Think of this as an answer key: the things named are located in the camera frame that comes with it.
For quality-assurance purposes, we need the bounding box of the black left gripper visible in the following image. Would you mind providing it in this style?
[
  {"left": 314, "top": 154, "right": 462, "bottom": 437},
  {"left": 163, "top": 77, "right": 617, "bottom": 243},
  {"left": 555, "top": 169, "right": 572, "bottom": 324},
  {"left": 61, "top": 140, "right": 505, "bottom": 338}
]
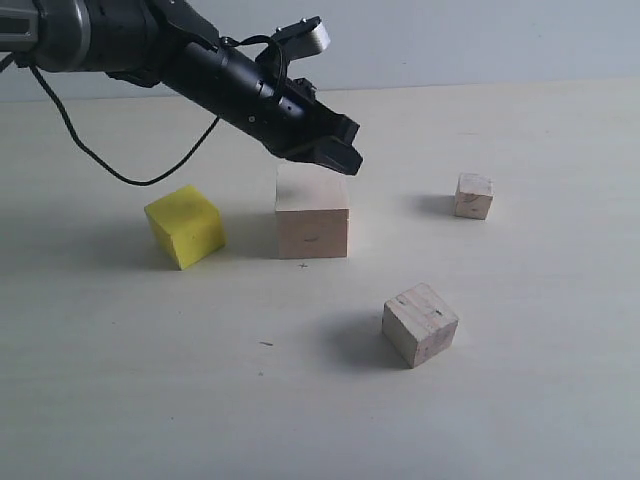
[{"left": 251, "top": 78, "right": 363, "bottom": 176}]

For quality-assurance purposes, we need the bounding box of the large wooden cube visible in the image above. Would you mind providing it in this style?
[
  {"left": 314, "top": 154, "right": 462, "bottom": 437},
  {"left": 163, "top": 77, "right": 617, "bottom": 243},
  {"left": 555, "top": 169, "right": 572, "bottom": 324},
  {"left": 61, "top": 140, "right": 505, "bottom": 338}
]
[{"left": 275, "top": 163, "right": 350, "bottom": 259}]

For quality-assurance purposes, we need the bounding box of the yellow foam cube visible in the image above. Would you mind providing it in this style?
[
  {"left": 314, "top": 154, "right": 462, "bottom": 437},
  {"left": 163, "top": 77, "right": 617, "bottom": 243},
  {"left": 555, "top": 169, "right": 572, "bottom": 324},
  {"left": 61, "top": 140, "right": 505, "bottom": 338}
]
[{"left": 144, "top": 185, "right": 227, "bottom": 270}]

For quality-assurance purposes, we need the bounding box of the medium wooden cube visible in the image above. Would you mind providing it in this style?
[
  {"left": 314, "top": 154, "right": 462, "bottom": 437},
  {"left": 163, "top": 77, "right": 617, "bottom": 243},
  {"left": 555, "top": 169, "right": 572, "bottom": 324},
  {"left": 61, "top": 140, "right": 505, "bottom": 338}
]
[{"left": 382, "top": 283, "right": 460, "bottom": 368}]

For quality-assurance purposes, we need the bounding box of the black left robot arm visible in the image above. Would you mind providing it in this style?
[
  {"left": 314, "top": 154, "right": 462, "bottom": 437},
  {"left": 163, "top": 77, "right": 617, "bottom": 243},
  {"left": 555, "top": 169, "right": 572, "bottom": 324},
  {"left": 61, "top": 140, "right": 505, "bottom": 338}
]
[{"left": 1, "top": 1, "right": 362, "bottom": 176}]

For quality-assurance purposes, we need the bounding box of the small wooden cube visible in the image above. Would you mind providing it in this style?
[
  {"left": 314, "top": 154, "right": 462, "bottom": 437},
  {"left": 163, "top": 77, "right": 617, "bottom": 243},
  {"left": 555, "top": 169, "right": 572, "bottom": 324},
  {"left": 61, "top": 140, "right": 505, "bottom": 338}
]
[{"left": 454, "top": 173, "right": 494, "bottom": 220}]

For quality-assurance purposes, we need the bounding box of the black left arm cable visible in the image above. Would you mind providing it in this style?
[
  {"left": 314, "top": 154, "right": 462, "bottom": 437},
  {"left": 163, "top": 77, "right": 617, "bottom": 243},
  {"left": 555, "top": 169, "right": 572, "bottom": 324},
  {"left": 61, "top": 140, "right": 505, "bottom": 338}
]
[{"left": 0, "top": 33, "right": 287, "bottom": 187}]

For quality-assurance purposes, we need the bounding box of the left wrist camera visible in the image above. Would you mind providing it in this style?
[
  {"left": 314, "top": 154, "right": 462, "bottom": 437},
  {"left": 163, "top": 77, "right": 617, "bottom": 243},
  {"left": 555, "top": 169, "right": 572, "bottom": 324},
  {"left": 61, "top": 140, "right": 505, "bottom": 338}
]
[{"left": 272, "top": 16, "right": 331, "bottom": 61}]

